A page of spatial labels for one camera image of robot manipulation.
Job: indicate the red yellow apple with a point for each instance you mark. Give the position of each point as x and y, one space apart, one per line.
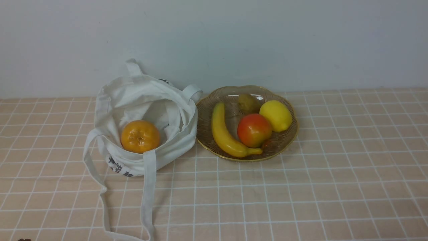
253 130

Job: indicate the brown green kiwi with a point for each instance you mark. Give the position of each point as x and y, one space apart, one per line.
248 104

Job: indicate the amber glass fruit bowl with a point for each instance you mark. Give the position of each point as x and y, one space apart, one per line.
229 95

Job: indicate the yellow banana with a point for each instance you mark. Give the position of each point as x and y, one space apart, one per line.
223 137

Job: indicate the orange persimmon fruit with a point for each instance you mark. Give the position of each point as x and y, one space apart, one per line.
140 136

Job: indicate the white cloth tote bag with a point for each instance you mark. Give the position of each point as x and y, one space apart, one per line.
135 97

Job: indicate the yellow lemon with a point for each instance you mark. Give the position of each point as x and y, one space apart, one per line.
277 114

